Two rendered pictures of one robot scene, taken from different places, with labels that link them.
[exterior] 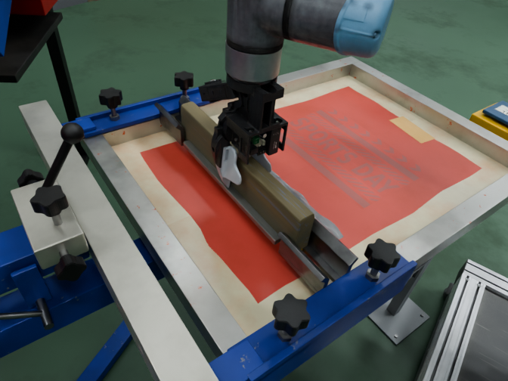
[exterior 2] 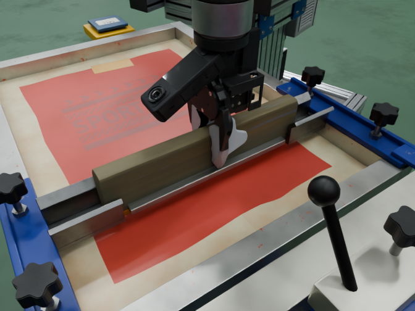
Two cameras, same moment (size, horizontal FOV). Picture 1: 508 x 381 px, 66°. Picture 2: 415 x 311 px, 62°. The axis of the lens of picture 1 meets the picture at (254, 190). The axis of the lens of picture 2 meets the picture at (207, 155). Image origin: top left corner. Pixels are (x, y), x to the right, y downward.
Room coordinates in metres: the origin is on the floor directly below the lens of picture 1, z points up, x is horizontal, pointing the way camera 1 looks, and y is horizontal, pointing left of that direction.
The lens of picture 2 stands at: (0.48, 0.46, 1.38)
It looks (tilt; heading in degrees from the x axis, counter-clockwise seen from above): 41 degrees down; 276
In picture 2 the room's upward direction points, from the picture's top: straight up
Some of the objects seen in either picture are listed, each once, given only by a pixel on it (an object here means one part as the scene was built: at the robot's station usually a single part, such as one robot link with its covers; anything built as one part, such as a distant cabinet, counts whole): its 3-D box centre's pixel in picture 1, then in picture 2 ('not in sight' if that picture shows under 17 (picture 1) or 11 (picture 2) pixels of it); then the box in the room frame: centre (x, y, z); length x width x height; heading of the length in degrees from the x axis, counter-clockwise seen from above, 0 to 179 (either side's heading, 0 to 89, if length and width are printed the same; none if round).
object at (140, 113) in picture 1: (152, 119); (41, 266); (0.72, 0.24, 0.97); 0.30 x 0.05 x 0.07; 130
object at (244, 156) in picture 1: (252, 113); (224, 72); (0.51, 0.01, 1.15); 0.09 x 0.08 x 0.12; 40
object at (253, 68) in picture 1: (255, 58); (220, 13); (0.51, 0.02, 1.23); 0.08 x 0.08 x 0.05
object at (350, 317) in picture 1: (327, 314); (335, 126); (0.29, -0.12, 0.97); 0.30 x 0.05 x 0.07; 130
